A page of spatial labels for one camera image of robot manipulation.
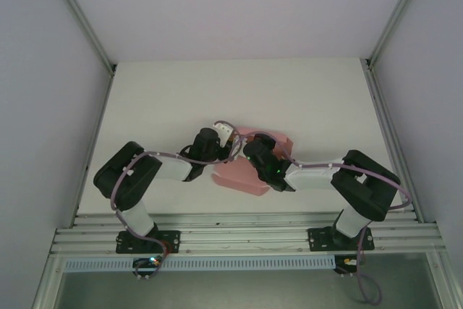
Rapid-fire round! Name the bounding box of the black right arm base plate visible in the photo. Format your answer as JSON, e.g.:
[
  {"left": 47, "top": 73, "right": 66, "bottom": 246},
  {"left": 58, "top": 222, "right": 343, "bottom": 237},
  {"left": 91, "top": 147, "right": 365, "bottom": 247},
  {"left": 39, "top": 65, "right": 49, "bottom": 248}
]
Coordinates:
[{"left": 307, "top": 227, "right": 374, "bottom": 252}]

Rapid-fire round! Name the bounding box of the grey metal panel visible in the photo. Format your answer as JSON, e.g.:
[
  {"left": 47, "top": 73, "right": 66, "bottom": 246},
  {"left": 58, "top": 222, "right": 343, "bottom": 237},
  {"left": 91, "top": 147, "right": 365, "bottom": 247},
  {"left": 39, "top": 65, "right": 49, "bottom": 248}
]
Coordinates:
[{"left": 30, "top": 253, "right": 460, "bottom": 309}]

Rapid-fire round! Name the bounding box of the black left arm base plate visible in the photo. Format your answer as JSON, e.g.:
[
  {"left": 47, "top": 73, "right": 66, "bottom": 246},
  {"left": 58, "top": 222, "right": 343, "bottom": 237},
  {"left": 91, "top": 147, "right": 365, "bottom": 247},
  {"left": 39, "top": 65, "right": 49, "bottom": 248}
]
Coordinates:
[{"left": 115, "top": 229, "right": 181, "bottom": 254}]

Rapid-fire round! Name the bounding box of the pink paper box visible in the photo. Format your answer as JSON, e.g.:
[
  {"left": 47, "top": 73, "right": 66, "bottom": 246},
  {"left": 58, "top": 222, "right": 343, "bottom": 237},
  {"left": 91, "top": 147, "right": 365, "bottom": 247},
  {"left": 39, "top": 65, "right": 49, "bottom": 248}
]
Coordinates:
[{"left": 211, "top": 126, "right": 293, "bottom": 198}]

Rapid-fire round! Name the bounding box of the aluminium table side rail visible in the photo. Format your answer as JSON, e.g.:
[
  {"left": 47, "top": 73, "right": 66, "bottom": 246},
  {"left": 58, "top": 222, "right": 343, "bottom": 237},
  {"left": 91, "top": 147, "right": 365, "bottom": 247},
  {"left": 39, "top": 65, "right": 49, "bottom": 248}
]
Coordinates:
[
  {"left": 360, "top": 58, "right": 426, "bottom": 223},
  {"left": 74, "top": 69, "right": 116, "bottom": 218}
]

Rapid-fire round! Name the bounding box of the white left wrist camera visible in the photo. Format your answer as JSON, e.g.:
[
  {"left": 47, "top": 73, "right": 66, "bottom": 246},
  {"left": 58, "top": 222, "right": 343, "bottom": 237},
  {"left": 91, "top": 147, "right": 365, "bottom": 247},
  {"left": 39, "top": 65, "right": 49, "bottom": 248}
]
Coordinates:
[{"left": 213, "top": 122, "right": 235, "bottom": 142}]

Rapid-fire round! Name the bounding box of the light blue slotted cable duct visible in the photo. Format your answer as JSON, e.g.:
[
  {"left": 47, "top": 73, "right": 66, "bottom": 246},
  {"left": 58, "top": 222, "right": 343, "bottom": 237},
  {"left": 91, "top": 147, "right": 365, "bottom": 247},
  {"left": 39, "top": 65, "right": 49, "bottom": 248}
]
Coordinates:
[{"left": 63, "top": 255, "right": 336, "bottom": 273}]

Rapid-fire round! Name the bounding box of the aluminium mounting rail frame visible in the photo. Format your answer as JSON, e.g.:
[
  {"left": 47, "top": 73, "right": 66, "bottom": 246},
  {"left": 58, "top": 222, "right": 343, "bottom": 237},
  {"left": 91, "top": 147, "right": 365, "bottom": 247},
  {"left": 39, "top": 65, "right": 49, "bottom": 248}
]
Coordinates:
[{"left": 50, "top": 211, "right": 444, "bottom": 256}]

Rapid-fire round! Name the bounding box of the aluminium corner post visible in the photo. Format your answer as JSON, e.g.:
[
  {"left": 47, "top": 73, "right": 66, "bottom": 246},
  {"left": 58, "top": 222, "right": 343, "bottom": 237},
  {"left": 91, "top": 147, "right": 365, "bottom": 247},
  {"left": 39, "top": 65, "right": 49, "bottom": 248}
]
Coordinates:
[
  {"left": 364, "top": 0, "right": 431, "bottom": 70},
  {"left": 45, "top": 0, "right": 117, "bottom": 75}
]

